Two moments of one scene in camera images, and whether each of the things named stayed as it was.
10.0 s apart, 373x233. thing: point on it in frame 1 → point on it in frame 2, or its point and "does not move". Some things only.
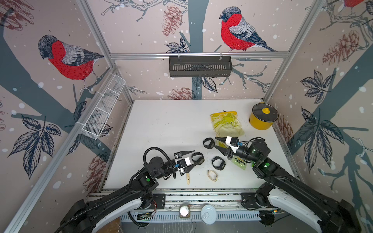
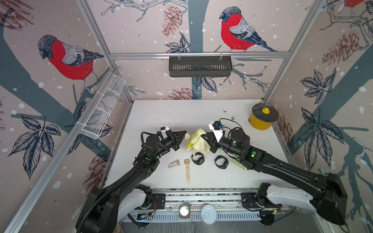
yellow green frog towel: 226,124 → 197,144
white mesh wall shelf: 95,124 does not move
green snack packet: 239,162 does not move
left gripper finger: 179,155 → 179,134
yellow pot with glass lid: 262,115 does not move
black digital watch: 200,160 does not move
